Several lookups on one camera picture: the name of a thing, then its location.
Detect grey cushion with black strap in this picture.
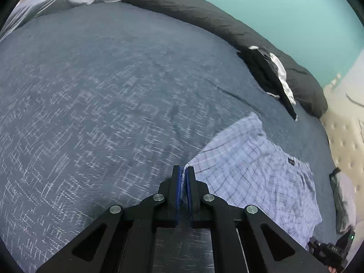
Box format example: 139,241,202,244
329,168,357,234

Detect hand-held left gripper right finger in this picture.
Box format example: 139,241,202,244
186,166,330,273

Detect light blue checked shorts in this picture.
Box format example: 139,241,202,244
185,112,323,249

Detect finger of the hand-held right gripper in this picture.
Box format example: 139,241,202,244
308,237,324,258

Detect light grey bed sheet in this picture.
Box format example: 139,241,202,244
0,0,124,39

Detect black garment with white trim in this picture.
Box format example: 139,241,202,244
237,45,298,121

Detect cream tufted headboard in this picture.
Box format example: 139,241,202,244
320,60,364,225

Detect dark blue patterned blanket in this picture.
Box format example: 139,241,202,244
0,1,337,273

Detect dark grey bolster pillow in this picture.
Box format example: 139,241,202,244
119,0,328,118

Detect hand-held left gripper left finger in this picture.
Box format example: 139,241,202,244
35,165,183,273

